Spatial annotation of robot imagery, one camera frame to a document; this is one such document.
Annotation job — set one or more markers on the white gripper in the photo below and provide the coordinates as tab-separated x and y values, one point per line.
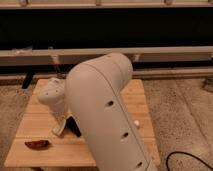
52	95

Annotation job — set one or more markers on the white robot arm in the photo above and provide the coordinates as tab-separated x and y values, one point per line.
91	91

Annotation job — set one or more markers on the white sponge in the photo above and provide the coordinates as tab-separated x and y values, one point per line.
137	123

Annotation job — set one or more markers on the dark red brown object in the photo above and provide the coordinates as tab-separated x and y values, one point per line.
38	144

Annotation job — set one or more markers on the long metal rail shelf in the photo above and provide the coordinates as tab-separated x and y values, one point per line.
37	61

